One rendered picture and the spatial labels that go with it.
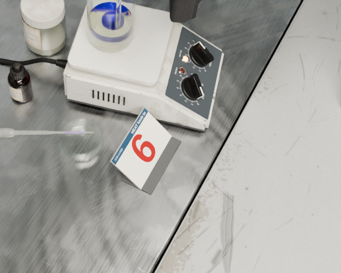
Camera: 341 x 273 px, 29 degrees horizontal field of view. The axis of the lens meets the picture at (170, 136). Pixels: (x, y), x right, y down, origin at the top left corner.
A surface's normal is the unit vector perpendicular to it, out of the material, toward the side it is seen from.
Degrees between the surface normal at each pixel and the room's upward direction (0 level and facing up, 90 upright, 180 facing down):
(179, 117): 90
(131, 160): 40
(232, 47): 0
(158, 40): 0
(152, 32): 0
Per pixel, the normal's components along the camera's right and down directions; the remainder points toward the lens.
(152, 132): 0.65, -0.10
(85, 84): -0.20, 0.84
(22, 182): 0.10, -0.48
